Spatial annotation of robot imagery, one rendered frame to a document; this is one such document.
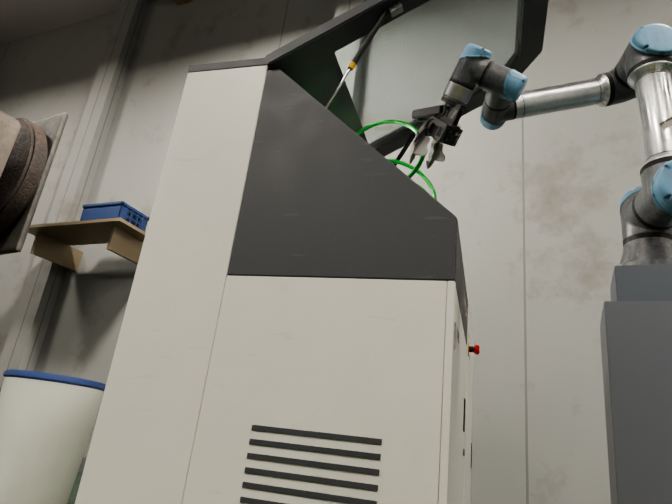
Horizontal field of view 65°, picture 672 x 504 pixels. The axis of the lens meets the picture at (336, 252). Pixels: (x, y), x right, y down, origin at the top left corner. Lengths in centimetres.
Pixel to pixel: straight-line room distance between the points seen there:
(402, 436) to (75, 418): 201
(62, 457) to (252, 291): 177
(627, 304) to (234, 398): 94
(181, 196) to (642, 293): 122
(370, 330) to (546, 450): 258
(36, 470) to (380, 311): 204
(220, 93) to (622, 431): 139
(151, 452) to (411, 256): 77
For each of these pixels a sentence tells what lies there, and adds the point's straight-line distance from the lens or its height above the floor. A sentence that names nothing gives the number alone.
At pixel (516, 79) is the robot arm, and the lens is 155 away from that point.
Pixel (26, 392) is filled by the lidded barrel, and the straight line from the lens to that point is 291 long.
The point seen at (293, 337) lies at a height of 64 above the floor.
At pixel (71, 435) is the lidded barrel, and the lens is 293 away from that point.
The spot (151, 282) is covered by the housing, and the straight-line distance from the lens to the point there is 151.
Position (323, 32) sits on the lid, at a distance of 171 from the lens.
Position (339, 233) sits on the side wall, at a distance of 133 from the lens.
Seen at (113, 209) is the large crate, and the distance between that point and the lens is 515.
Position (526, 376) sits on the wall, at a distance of 375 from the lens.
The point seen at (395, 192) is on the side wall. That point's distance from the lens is 135.
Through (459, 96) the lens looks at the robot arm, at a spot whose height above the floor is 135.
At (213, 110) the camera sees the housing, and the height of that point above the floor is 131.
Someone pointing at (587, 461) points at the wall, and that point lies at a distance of 370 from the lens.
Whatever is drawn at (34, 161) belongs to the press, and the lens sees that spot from 494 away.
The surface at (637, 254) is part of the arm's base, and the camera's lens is 152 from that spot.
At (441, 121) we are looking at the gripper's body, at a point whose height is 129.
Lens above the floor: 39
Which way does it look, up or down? 21 degrees up
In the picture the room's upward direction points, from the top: 7 degrees clockwise
